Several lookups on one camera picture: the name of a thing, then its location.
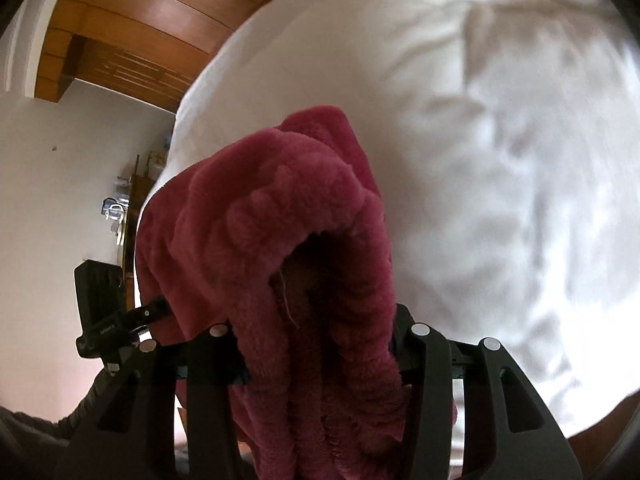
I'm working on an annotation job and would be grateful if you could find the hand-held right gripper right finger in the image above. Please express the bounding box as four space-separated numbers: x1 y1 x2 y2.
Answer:
389 304 584 480

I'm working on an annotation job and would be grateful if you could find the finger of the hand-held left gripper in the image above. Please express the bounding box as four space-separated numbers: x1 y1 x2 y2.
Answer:
132 296 172 334

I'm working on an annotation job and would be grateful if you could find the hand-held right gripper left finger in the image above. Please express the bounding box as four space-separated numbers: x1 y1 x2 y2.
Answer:
62 324 261 480

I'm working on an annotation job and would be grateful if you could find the magenta fluffy towel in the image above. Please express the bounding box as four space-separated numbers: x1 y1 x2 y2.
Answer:
134 105 458 480

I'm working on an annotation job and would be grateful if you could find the person's left forearm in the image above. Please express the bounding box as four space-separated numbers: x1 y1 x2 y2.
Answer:
0 370 111 480

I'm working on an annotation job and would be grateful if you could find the cluttered shelf unit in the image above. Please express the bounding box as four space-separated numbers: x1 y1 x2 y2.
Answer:
102 132 176 266

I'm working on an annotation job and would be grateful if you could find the white blanket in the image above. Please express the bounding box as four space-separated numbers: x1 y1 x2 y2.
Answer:
135 0 640 437

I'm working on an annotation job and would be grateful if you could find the wooden wardrobe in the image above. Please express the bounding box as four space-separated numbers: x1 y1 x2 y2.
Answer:
34 0 301 114

